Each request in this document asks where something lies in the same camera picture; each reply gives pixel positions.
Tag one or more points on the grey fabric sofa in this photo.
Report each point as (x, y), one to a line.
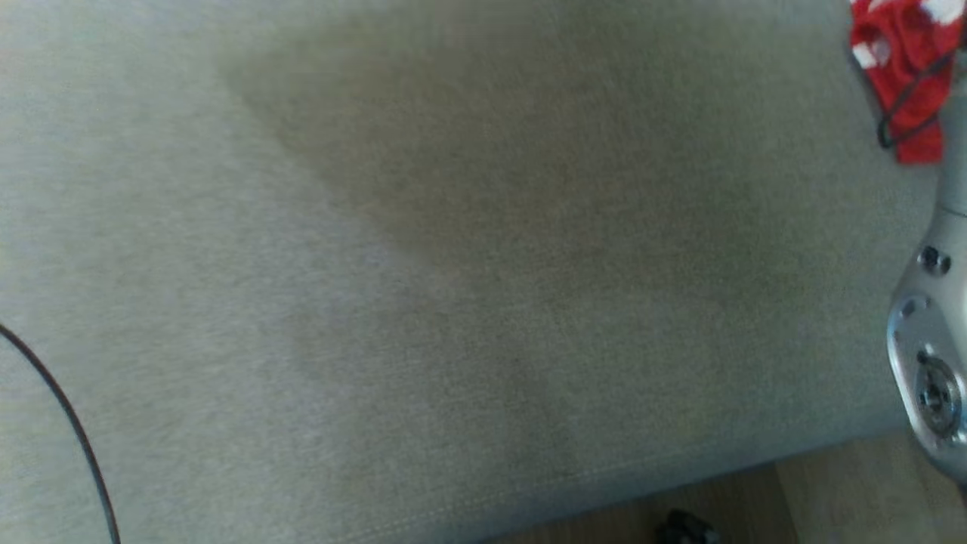
(453, 264)

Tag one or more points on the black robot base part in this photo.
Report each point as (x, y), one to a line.
(687, 529)

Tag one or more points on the red shorts with white stripe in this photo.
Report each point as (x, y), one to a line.
(906, 75)

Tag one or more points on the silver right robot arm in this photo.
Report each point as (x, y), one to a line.
(929, 325)

